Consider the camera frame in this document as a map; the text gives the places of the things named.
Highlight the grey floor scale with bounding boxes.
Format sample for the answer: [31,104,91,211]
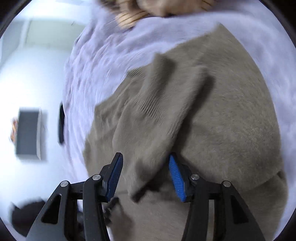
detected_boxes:
[15,109,42,160]

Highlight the lavender embossed bed blanket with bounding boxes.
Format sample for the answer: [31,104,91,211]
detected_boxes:
[63,1,295,186]

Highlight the colourful items on floor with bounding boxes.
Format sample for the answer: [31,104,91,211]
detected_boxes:
[10,118,18,144]

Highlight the black clothing pile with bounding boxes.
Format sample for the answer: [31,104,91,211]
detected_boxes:
[11,200,46,237]

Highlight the beige striped plush garment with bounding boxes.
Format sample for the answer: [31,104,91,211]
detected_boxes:
[97,0,217,29]

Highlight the black oval object on bed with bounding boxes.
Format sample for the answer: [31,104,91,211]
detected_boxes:
[58,103,65,145]

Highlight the taupe knitted sweater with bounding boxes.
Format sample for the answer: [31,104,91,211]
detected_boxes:
[83,25,287,240]

